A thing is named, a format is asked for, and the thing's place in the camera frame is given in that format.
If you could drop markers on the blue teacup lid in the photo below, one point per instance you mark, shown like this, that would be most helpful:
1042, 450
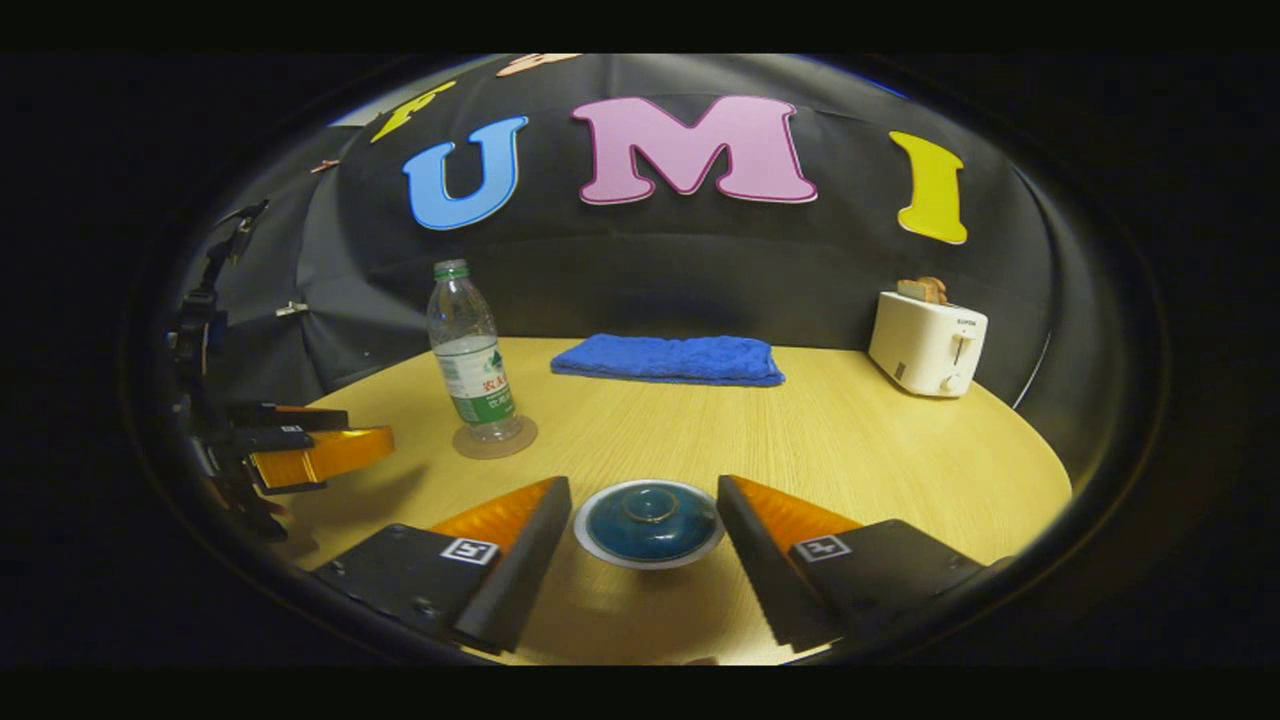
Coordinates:
650, 525

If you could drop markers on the round brown coaster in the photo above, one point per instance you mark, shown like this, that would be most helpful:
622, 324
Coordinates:
470, 451

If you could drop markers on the white-lined teacup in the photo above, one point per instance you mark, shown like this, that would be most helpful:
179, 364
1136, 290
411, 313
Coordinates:
650, 564

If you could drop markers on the black backdrop cloth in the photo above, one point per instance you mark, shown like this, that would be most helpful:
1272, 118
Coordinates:
650, 260

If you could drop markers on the toast slice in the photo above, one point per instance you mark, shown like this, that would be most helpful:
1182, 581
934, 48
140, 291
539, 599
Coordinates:
925, 290

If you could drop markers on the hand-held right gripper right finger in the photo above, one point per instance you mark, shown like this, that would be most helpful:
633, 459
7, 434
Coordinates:
765, 570

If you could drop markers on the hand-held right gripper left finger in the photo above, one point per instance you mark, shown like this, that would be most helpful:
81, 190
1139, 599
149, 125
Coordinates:
525, 570

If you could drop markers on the copper backdrop clip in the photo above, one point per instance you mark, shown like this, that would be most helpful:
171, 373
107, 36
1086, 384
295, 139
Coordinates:
323, 165

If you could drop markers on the white toaster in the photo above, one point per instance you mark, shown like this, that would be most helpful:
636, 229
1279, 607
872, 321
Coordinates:
920, 345

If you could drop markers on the blue towel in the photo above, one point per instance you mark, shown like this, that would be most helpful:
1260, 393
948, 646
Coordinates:
670, 360

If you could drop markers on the clear plastic water bottle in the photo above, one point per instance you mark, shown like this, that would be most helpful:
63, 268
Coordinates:
470, 370

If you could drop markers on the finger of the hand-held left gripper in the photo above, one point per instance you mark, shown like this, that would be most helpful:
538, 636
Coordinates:
320, 455
290, 417

